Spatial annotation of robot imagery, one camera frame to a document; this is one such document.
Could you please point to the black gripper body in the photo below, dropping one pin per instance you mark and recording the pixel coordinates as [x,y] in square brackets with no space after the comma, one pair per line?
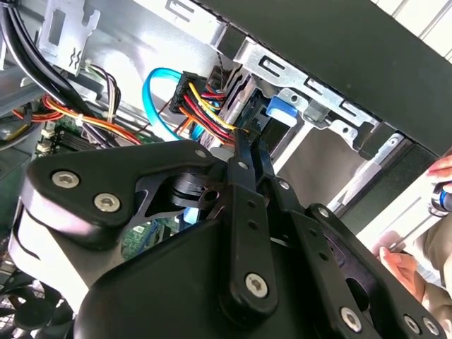
[159,282]

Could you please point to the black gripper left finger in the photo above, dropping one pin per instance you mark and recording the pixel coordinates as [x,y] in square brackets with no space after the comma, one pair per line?
[106,169]

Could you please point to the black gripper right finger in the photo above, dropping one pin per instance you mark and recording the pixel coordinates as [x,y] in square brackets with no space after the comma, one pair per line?
[353,261]

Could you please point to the hard disk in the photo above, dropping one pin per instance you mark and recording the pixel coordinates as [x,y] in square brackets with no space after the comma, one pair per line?
[280,111]

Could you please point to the person left hand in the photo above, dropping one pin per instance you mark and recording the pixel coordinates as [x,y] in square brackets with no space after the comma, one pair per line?
[402,272]

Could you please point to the person right hand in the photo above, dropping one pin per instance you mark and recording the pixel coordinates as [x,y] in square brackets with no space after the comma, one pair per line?
[443,169]

